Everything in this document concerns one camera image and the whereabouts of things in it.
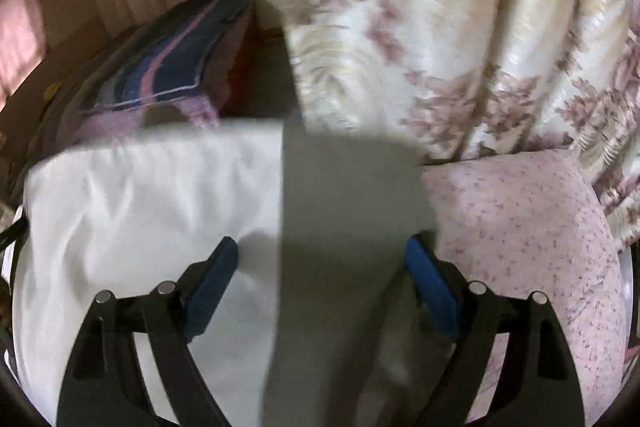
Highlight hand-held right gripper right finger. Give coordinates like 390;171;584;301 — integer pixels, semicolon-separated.
404;234;586;427

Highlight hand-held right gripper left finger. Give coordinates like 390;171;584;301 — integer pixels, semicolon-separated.
56;236;240;427

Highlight grey and white large jacket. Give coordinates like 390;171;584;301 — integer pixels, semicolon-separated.
10;119;451;427

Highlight pink floral tablecloth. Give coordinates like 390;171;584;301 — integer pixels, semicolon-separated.
420;149;628;427

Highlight dark low bed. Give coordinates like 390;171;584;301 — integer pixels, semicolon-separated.
25;0;301;158

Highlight striped blue pink blanket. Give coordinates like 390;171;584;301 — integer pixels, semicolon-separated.
50;0;253;118

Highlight blue floral curtain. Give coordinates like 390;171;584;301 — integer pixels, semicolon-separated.
265;0;640;253

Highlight pink sheer window curtain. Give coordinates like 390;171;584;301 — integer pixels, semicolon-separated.
0;0;41;102

